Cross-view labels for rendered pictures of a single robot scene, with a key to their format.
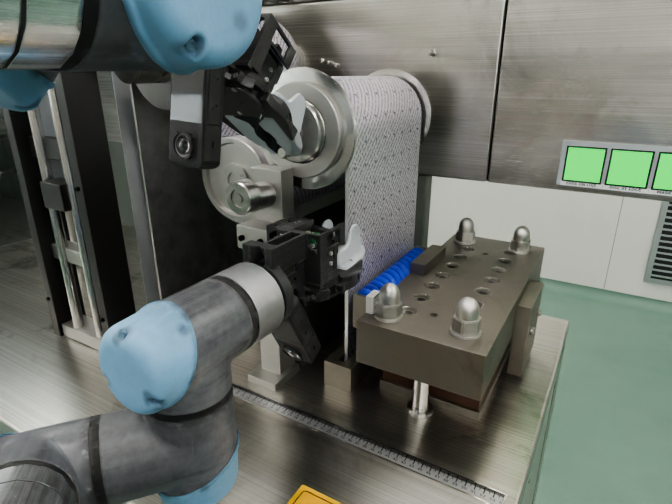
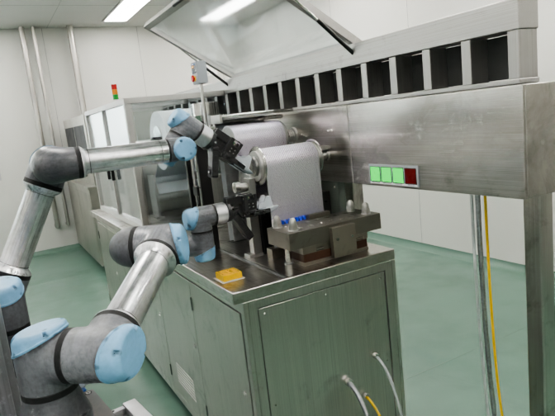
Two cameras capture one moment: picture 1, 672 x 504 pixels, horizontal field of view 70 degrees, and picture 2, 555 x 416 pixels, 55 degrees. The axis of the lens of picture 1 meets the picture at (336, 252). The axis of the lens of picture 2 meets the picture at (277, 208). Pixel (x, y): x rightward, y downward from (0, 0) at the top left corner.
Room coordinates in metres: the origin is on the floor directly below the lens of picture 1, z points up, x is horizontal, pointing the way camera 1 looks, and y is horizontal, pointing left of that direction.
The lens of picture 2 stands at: (-1.06, -1.05, 1.43)
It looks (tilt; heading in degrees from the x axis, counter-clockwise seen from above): 10 degrees down; 31
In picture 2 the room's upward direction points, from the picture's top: 6 degrees counter-clockwise
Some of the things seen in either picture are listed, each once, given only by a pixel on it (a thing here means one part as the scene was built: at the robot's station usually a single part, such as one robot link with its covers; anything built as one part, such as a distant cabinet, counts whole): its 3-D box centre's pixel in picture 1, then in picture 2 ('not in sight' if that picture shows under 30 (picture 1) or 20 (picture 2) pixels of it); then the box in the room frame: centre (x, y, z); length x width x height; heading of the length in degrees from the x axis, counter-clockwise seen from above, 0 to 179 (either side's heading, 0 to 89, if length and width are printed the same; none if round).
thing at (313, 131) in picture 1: (298, 131); (254, 166); (0.60, 0.05, 1.25); 0.07 x 0.02 x 0.07; 59
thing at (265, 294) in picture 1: (241, 302); (220, 213); (0.42, 0.09, 1.11); 0.08 x 0.05 x 0.08; 59
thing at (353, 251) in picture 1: (353, 246); (268, 203); (0.57, -0.02, 1.11); 0.09 x 0.03 x 0.06; 148
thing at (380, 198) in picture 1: (385, 219); (296, 197); (0.69, -0.07, 1.11); 0.23 x 0.01 x 0.18; 149
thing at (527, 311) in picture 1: (527, 327); (343, 240); (0.63, -0.28, 0.97); 0.10 x 0.03 x 0.11; 149
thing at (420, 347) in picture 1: (464, 295); (324, 228); (0.66, -0.20, 1.00); 0.40 x 0.16 x 0.06; 149
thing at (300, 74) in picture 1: (304, 130); (257, 166); (0.62, 0.04, 1.25); 0.15 x 0.01 x 0.15; 59
